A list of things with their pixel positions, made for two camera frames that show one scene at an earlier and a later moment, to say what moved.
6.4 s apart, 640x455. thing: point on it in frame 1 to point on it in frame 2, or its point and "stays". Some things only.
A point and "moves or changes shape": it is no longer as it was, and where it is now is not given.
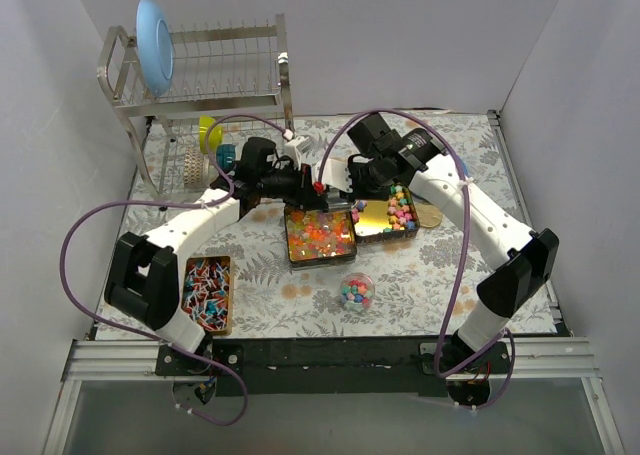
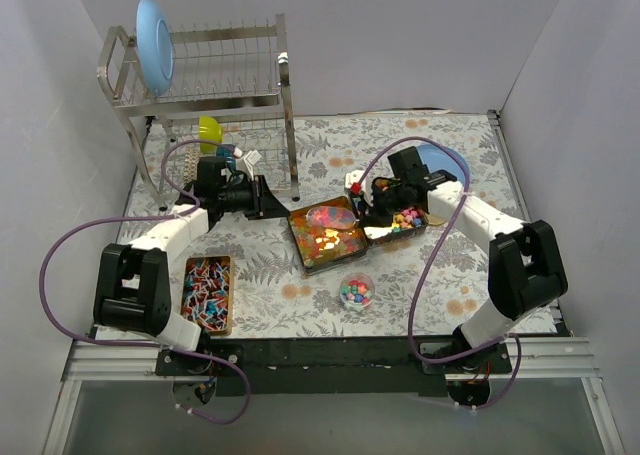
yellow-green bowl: (206, 123) stays
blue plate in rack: (155, 48) stays
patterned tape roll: (196, 167) stays
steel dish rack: (230, 83) stays
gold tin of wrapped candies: (207, 292) stays
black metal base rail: (333, 367) stays
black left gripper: (306, 187) to (257, 196)
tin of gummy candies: (319, 238) moves or changes shape
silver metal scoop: (334, 202) to (332, 217)
